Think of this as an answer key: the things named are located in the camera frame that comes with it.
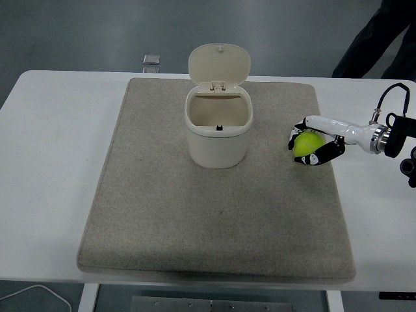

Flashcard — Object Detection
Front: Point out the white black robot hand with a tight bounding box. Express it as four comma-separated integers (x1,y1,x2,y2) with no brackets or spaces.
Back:
287,115,376,167

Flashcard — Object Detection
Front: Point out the yellow-green tennis ball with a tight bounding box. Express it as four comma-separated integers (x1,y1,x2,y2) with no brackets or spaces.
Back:
292,131,326,158

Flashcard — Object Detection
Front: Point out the cream lidded plastic bin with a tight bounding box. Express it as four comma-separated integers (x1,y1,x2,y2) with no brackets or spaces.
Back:
184,43,254,169

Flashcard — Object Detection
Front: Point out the beige fabric mat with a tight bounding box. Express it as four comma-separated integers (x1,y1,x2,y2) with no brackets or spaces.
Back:
76,77,357,283

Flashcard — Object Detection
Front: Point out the white table leg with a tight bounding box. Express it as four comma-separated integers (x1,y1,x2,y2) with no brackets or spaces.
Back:
79,283,100,312
326,290,344,312

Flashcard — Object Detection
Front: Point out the black table control panel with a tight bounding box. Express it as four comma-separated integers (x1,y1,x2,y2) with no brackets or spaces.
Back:
378,291,416,300

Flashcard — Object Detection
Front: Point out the grey metal plate with screws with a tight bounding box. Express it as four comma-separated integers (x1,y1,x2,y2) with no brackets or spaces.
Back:
130,295,295,312

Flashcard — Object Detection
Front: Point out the white cable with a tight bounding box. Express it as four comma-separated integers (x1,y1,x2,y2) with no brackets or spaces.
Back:
0,285,72,312

